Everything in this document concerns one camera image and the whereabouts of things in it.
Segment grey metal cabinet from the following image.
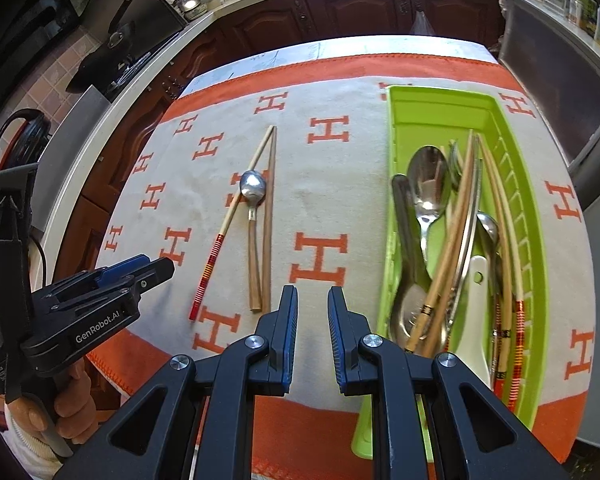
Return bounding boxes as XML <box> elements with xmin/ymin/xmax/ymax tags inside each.
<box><xmin>497</xmin><ymin>0</ymin><xmax>600</xmax><ymax>171</ymax></box>

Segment green box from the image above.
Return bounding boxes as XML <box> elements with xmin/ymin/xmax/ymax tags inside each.
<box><xmin>567</xmin><ymin>0</ymin><xmax>596</xmax><ymax>23</ymax></box>

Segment white plastic bag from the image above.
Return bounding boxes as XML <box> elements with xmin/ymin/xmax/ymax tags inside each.
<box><xmin>409</xmin><ymin>7</ymin><xmax>436</xmax><ymax>37</ymax></box>

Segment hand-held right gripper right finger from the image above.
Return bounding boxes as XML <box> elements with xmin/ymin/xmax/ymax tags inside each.
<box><xmin>327</xmin><ymin>286</ymin><xmax>573</xmax><ymax>480</ymax></box>

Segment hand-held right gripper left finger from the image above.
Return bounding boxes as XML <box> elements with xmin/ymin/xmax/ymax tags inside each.
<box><xmin>55</xmin><ymin>284</ymin><xmax>300</xmax><ymax>480</ymax></box>

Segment black cable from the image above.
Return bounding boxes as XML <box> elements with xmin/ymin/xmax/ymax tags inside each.
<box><xmin>27</xmin><ymin>232</ymin><xmax>48</xmax><ymax>291</ymax></box>

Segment black wok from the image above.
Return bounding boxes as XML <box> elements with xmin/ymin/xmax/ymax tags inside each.
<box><xmin>65</xmin><ymin>45</ymin><xmax>136</xmax><ymax>96</ymax></box>

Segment orange white printed blanket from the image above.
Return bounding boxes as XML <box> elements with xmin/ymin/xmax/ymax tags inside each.
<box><xmin>85</xmin><ymin>52</ymin><xmax>596</xmax><ymax>480</ymax></box>

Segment light wooden chopsticks pair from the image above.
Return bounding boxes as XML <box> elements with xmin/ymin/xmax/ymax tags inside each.
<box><xmin>260</xmin><ymin>126</ymin><xmax>278</xmax><ymax>313</ymax></box>

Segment black range hood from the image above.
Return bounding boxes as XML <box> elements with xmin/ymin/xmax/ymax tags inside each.
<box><xmin>0</xmin><ymin>0</ymin><xmax>81</xmax><ymax>126</ymax></box>

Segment green plastic tray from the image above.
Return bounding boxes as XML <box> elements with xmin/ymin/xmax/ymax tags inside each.
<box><xmin>350</xmin><ymin>85</ymin><xmax>551</xmax><ymax>461</ymax></box>

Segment stainless steel splash panel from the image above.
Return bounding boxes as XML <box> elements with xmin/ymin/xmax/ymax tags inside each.
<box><xmin>62</xmin><ymin>0</ymin><xmax>188</xmax><ymax>66</ymax></box>

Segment person's left forearm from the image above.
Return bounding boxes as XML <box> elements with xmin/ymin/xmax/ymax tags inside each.
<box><xmin>0</xmin><ymin>420</ymin><xmax>66</xmax><ymax>480</ymax></box>

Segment red-striped bamboo chopstick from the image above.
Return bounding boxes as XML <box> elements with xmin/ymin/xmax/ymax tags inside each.
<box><xmin>477</xmin><ymin>132</ymin><xmax>527</xmax><ymax>413</ymax></box>
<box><xmin>475</xmin><ymin>140</ymin><xmax>512</xmax><ymax>396</ymax></box>
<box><xmin>189</xmin><ymin>126</ymin><xmax>276</xmax><ymax>322</ymax></box>

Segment large metal spoon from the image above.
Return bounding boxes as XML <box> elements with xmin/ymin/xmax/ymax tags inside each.
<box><xmin>406</xmin><ymin>145</ymin><xmax>453</xmax><ymax>268</ymax></box>

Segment white ceramic spoon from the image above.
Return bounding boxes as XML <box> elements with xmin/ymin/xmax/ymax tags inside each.
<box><xmin>450</xmin><ymin>255</ymin><xmax>496</xmax><ymax>391</ymax></box>

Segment white kitchen countertop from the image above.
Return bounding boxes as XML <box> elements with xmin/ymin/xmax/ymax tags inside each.
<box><xmin>42</xmin><ymin>0</ymin><xmax>600</xmax><ymax>271</ymax></box>

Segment thin-handled metal spoon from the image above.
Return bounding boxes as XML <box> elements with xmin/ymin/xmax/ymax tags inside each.
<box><xmin>475</xmin><ymin>212</ymin><xmax>503</xmax><ymax>291</ymax></box>

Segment long metal utensil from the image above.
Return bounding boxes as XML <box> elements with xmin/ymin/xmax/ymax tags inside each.
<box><xmin>442</xmin><ymin>152</ymin><xmax>485</xmax><ymax>336</ymax></box>

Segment leaning steel sheet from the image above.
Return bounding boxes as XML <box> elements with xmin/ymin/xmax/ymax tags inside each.
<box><xmin>30</xmin><ymin>85</ymin><xmax>113</xmax><ymax>231</ymax></box>

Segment brown wooden chopstick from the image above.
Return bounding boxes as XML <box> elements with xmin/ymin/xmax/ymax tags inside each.
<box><xmin>422</xmin><ymin>132</ymin><xmax>483</xmax><ymax>356</ymax></box>

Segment gas stove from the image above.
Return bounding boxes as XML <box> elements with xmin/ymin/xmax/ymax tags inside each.
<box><xmin>100</xmin><ymin>25</ymin><xmax>181</xmax><ymax>103</ymax></box>

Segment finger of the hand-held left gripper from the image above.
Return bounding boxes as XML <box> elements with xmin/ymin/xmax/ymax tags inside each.
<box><xmin>41</xmin><ymin>257</ymin><xmax>177</xmax><ymax>312</ymax></box>
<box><xmin>87</xmin><ymin>254</ymin><xmax>152</xmax><ymax>284</ymax></box>

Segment person's left hand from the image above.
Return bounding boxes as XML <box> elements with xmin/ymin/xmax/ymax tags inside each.
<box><xmin>7</xmin><ymin>363</ymin><xmax>98</xmax><ymax>448</ymax></box>

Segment brown wooden base cabinets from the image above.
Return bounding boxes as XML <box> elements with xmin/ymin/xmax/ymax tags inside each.
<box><xmin>65</xmin><ymin>0</ymin><xmax>506</xmax><ymax>281</ymax></box>

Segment brown-handled metal spoon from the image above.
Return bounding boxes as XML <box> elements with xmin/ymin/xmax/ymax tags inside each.
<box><xmin>239</xmin><ymin>170</ymin><xmax>268</xmax><ymax>313</ymax></box>

